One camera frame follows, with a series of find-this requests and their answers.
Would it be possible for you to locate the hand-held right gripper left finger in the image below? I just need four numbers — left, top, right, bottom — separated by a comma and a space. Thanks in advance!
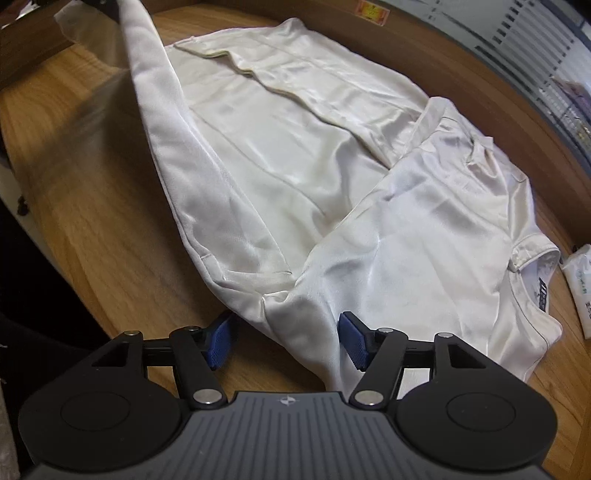
83, 310, 238, 409

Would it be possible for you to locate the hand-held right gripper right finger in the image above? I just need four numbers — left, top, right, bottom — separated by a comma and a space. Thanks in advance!
338, 311, 499, 409

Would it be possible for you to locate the white satin shirt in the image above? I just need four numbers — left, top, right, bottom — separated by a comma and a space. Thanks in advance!
53, 0, 564, 391

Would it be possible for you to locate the white tissue packet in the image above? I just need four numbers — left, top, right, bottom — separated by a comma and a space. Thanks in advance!
558, 244, 591, 342

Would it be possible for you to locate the red yellow sticker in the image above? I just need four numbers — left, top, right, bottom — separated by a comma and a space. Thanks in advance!
356, 0, 389, 24

